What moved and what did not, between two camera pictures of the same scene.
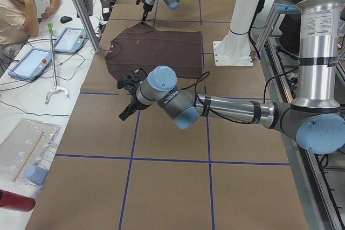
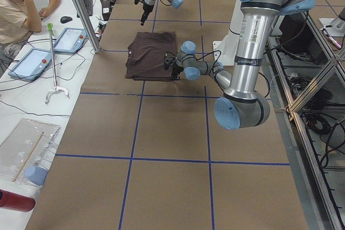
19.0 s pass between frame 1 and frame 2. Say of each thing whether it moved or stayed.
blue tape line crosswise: stayed
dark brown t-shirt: moved
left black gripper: moved
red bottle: stayed
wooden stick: stayed
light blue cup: stayed
